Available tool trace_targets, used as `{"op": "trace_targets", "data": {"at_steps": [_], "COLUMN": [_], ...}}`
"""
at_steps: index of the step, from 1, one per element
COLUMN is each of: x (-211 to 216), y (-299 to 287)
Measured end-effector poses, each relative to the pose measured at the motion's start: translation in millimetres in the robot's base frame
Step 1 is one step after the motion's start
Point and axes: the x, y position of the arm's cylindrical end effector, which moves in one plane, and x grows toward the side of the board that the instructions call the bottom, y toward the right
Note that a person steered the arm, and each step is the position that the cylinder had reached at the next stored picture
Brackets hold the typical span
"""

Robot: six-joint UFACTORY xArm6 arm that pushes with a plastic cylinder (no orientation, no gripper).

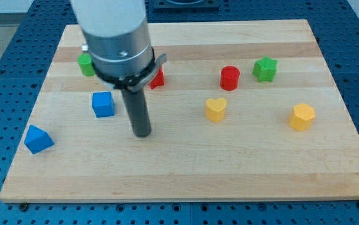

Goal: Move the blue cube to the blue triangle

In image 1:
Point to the green star block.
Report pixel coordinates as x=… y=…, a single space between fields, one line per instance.
x=265 y=69

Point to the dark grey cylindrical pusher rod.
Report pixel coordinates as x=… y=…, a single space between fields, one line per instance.
x=136 y=107

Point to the blue triangle block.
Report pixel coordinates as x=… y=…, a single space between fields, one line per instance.
x=37 y=140

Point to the green cylinder block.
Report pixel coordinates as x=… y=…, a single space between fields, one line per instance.
x=85 y=64

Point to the yellow heart block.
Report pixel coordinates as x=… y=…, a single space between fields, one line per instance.
x=215 y=109

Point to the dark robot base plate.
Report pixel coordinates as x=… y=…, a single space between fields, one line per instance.
x=185 y=4

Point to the red star block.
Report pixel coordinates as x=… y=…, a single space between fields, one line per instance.
x=158 y=80

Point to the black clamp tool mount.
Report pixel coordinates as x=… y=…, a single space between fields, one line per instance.
x=130 y=74

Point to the blue cube block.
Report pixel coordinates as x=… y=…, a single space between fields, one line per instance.
x=103 y=104

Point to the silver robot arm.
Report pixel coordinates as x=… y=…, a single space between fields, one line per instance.
x=118 y=40

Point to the yellow hexagon block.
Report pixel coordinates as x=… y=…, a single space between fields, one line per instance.
x=302 y=117

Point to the wooden board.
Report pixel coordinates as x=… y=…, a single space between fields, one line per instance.
x=251 y=155

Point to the red cylinder block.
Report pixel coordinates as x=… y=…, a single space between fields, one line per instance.
x=229 y=78

